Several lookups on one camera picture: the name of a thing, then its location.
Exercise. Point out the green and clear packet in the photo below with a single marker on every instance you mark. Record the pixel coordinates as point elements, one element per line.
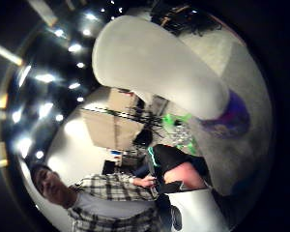
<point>180,133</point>

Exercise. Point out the black tripod stand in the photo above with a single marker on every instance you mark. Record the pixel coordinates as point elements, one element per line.
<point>132,117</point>

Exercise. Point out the the person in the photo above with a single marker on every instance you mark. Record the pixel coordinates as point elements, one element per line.
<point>112,199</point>

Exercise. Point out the brown cardboard box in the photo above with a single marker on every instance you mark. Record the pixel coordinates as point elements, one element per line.
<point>109,125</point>

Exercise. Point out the purple round object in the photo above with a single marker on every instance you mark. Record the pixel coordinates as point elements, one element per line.
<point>235,119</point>

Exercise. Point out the dark furniture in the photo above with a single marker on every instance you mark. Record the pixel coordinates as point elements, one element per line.
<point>187,17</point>

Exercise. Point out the group of ceiling lights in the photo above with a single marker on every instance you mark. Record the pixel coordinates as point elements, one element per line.
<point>45,77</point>

